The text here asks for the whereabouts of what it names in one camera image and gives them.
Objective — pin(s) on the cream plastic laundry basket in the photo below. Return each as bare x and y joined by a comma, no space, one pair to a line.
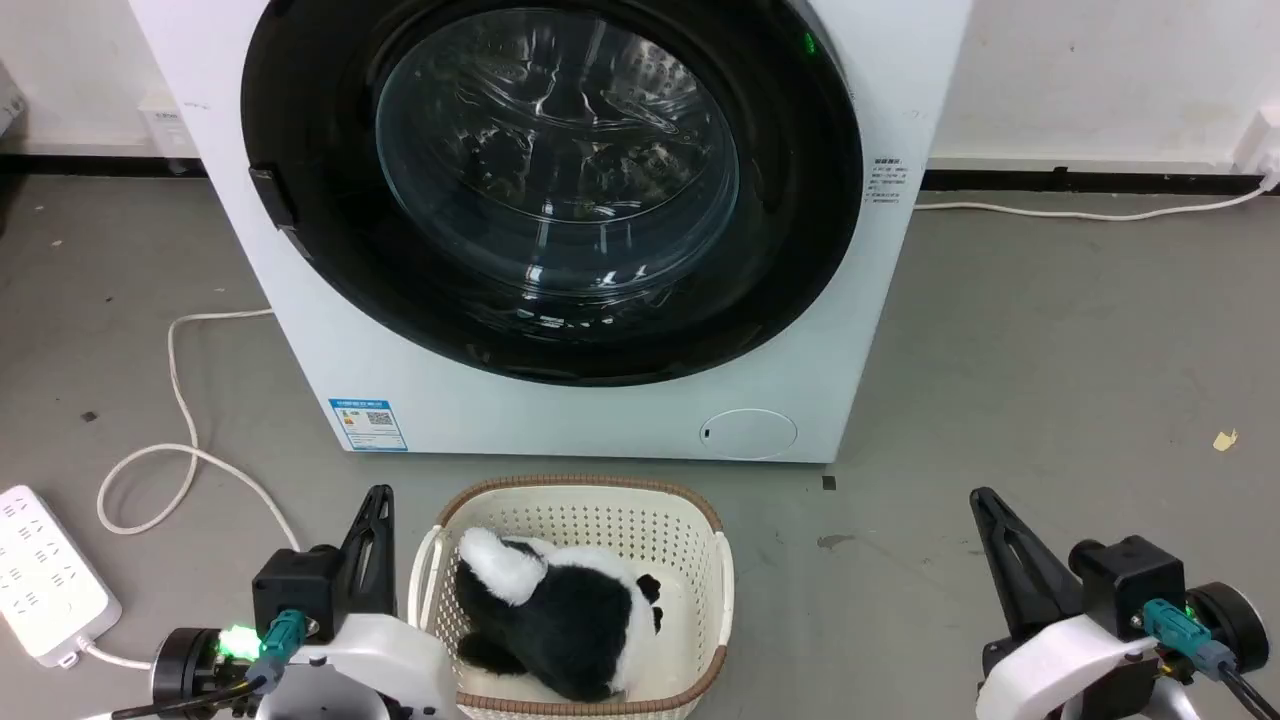
590,510

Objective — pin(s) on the black round glass washer door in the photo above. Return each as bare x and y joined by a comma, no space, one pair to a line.
330,260

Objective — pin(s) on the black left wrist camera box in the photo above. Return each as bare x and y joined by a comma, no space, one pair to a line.
295,585

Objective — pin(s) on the black and white plush toy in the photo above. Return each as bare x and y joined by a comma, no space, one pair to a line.
570,620

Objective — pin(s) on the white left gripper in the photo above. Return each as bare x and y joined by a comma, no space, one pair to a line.
390,660

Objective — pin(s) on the yellow paper scrap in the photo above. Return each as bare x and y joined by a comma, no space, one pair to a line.
1226,439

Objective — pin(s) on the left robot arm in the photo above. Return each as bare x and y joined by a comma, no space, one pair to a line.
190,670

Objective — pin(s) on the white front-load washing machine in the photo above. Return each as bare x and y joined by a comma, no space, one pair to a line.
560,420

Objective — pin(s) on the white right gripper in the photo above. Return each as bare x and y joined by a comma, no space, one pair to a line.
1060,665

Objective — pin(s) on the blue energy label sticker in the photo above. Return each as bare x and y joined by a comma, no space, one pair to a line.
368,424

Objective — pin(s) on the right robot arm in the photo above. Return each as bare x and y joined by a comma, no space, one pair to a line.
1230,625

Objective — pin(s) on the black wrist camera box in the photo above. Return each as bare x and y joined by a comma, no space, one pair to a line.
295,585
1130,585

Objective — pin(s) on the white power strip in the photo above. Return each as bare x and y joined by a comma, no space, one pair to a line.
40,575

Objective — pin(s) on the white wall socket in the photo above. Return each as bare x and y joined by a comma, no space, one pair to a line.
165,125

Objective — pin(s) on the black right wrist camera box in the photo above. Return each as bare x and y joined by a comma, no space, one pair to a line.
1130,585

